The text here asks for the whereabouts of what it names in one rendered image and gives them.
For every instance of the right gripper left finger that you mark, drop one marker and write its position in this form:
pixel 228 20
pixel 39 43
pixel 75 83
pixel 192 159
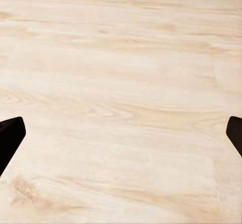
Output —
pixel 12 132

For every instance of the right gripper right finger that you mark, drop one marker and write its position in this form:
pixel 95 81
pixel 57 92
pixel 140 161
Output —
pixel 234 132

